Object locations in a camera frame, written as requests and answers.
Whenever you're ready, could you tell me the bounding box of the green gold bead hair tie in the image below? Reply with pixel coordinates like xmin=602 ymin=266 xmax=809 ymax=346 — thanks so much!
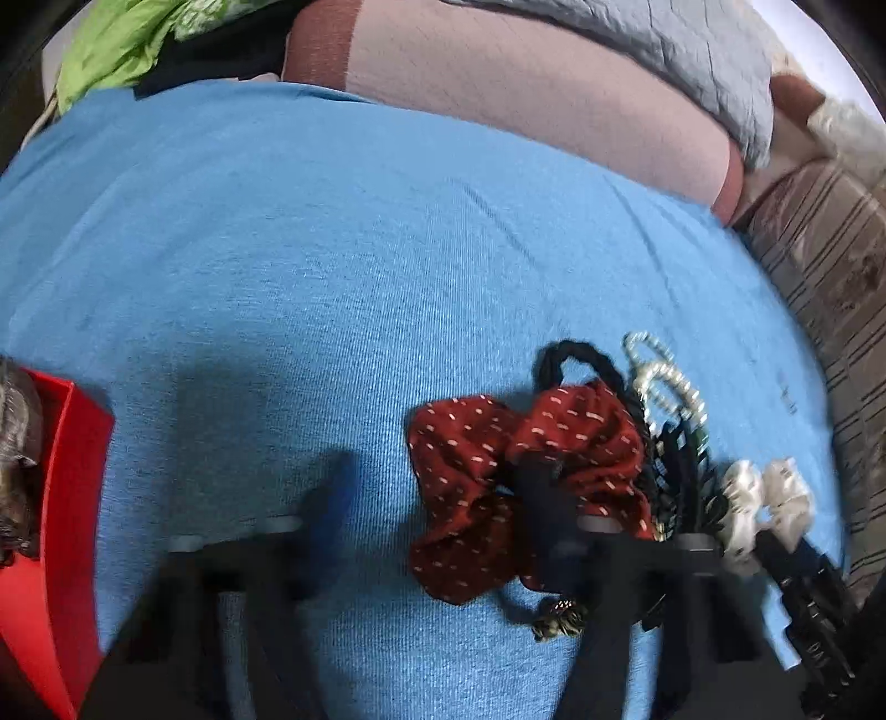
xmin=498 ymin=588 xmax=589 ymax=645

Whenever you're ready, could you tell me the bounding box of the green quilt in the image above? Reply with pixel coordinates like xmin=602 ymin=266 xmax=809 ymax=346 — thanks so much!
xmin=55 ymin=0 xmax=223 ymax=115

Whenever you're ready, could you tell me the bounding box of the dark brown hair accessory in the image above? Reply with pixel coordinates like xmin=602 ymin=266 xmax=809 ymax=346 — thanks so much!
xmin=0 ymin=356 xmax=46 ymax=565

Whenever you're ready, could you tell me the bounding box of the white lace cloth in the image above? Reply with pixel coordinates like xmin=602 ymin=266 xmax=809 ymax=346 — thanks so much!
xmin=806 ymin=97 xmax=886 ymax=202

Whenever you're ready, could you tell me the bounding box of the white scrunchie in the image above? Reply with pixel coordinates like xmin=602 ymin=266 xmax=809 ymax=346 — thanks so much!
xmin=713 ymin=457 xmax=818 ymax=575

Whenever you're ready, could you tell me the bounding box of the pale bead bracelet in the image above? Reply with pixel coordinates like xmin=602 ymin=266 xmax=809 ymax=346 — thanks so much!
xmin=623 ymin=331 xmax=708 ymax=426

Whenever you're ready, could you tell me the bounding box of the black cloth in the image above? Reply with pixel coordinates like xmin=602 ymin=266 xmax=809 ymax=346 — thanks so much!
xmin=135 ymin=28 xmax=292 ymax=98

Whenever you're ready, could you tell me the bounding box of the red box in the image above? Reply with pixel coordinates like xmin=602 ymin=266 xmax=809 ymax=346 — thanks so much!
xmin=0 ymin=367 xmax=115 ymax=720

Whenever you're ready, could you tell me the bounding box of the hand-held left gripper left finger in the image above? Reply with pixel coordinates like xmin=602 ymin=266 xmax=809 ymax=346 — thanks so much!
xmin=83 ymin=453 xmax=361 ymax=720

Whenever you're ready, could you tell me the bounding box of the blue cloth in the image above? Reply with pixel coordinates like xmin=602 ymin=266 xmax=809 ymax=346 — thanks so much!
xmin=0 ymin=83 xmax=849 ymax=720

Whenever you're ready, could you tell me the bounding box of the black flat hair clip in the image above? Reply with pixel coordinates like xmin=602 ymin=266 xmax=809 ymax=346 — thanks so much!
xmin=754 ymin=533 xmax=866 ymax=720

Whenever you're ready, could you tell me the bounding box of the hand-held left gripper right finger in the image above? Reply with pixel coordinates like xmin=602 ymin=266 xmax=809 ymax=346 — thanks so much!
xmin=512 ymin=450 xmax=811 ymax=720

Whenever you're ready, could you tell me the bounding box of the red dotted scrunchie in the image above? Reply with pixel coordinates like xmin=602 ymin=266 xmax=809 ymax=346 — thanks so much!
xmin=405 ymin=384 xmax=655 ymax=606

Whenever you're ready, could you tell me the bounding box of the striped beige mattress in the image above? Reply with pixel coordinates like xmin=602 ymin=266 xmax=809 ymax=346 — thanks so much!
xmin=734 ymin=159 xmax=886 ymax=610

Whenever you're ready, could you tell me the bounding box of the grey quilted blanket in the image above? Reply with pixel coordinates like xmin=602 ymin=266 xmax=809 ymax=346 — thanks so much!
xmin=443 ymin=0 xmax=776 ymax=167

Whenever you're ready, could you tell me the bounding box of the black braided hair tie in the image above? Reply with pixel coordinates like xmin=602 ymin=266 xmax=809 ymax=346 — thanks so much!
xmin=533 ymin=339 xmax=658 ymax=500

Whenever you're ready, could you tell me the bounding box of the pink pillow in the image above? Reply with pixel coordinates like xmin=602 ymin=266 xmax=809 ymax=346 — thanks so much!
xmin=280 ymin=0 xmax=745 ymax=226

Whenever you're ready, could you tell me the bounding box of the brown cushion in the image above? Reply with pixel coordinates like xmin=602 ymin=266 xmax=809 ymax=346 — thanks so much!
xmin=768 ymin=73 xmax=828 ymax=132

